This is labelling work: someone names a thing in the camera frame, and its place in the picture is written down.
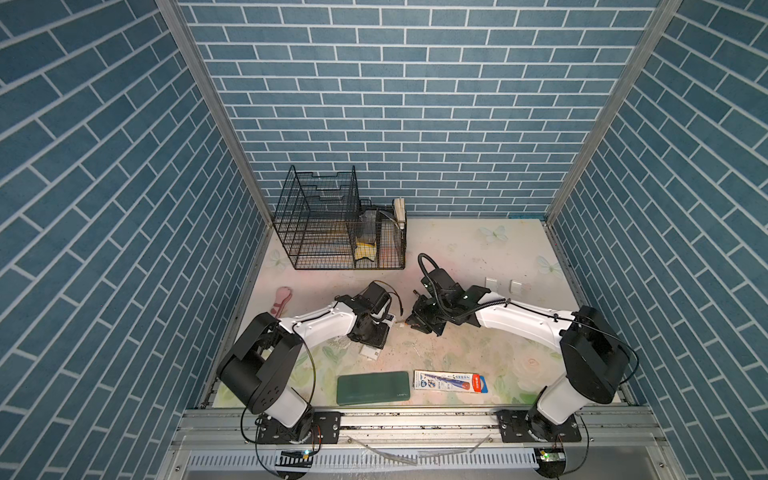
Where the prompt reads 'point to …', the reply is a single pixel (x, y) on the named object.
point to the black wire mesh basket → (381, 245)
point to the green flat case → (373, 388)
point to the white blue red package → (450, 381)
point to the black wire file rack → (317, 219)
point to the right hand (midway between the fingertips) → (400, 319)
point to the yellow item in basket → (363, 250)
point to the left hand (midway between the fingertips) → (379, 339)
